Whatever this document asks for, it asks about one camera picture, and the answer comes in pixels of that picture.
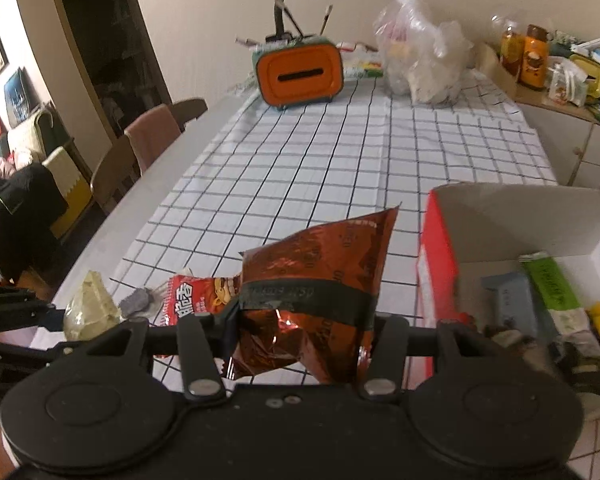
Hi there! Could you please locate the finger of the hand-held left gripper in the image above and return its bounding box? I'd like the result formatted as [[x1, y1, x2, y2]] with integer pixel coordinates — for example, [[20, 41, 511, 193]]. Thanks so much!
[[0, 282, 71, 333], [0, 335, 88, 367]]

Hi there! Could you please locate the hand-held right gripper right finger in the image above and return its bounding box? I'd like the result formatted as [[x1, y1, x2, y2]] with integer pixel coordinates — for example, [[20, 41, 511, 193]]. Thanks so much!
[[356, 313, 496, 401]]

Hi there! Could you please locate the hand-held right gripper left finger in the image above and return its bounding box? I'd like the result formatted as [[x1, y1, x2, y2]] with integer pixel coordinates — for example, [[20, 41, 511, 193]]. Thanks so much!
[[96, 310, 242, 403]]

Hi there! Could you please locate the cream snack bag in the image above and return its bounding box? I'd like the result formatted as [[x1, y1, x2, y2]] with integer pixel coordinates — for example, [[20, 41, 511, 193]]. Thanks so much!
[[62, 270, 121, 341]]

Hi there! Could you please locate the brown foil snack bag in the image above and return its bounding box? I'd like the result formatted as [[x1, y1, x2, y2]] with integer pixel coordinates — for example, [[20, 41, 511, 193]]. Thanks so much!
[[220, 204, 401, 386]]

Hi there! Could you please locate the red cardboard box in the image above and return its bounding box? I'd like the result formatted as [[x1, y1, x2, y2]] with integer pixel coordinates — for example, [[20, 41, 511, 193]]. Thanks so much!
[[414, 183, 600, 406]]

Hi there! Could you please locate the blue snack packet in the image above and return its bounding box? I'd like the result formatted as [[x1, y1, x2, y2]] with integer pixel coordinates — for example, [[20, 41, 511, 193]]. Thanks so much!
[[481, 272, 556, 343]]

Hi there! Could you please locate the green snack packet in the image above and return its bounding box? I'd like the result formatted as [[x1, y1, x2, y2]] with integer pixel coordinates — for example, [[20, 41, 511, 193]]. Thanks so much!
[[519, 252, 593, 341]]

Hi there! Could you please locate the black snack packet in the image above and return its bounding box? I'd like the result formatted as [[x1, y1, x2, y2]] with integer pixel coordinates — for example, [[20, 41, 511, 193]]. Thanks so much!
[[555, 340, 600, 401]]

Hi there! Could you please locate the red snack bag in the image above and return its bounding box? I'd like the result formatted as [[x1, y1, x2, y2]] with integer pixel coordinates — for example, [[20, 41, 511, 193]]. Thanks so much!
[[155, 274, 243, 358]]

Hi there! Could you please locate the small dark foil packet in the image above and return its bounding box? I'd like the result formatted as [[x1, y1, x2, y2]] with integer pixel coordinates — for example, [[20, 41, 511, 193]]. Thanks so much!
[[117, 286, 156, 318]]

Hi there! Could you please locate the black jacket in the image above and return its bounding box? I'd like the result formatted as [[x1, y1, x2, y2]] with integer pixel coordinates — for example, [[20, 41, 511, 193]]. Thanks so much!
[[0, 162, 68, 281]]

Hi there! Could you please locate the cream zigzag cloth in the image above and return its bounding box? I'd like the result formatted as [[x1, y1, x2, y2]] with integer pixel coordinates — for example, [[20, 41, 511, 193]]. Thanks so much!
[[42, 146, 93, 238]]

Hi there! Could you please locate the white checked tablecloth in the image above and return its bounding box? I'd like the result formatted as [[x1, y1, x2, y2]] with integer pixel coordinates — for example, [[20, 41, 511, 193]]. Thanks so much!
[[107, 72, 556, 393]]

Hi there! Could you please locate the green sofa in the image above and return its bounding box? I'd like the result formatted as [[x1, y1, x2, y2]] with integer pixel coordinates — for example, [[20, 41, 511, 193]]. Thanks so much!
[[7, 105, 93, 241]]

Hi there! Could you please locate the pink cloth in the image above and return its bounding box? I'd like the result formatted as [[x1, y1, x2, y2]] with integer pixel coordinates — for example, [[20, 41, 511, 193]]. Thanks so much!
[[125, 104, 183, 173]]

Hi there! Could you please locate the blue poster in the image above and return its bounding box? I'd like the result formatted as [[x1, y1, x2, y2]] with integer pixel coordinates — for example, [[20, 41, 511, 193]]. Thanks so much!
[[4, 66, 33, 128]]

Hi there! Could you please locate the dark wooden chair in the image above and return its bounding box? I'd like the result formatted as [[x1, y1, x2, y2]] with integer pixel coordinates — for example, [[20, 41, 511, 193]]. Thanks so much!
[[171, 98, 208, 126]]

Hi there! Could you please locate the orange tissue box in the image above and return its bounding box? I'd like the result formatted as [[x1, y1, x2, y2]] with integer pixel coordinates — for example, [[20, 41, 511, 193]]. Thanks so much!
[[251, 35, 345, 111]]

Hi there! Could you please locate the white drawer cabinet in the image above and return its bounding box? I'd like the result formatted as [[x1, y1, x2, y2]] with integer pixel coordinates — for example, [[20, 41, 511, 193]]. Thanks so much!
[[517, 100, 600, 196]]

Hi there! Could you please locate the stack of flat packets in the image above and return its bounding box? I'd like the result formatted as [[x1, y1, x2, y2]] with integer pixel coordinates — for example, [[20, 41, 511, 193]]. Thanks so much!
[[340, 40, 386, 78]]

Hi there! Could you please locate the clear plastic bag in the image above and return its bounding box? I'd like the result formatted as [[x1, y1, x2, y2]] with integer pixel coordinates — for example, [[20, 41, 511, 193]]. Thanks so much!
[[372, 0, 473, 106]]

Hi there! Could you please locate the brown cardboard box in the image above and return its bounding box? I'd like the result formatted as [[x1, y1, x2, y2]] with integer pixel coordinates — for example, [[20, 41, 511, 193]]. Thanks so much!
[[475, 42, 521, 101]]

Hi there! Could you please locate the white snack pouch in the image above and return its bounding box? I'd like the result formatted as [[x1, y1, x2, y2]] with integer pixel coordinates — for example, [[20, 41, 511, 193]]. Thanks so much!
[[547, 60, 588, 108]]

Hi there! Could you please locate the amber glass jar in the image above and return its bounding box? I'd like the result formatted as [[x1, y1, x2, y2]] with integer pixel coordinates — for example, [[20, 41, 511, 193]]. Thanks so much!
[[500, 22, 526, 78]]

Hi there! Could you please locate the orange bottle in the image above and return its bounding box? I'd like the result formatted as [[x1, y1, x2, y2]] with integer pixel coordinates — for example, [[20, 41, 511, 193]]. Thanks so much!
[[519, 24, 551, 91]]

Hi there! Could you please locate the yellow container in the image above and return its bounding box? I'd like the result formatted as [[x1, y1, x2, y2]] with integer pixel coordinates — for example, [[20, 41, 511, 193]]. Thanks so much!
[[570, 52, 600, 106]]

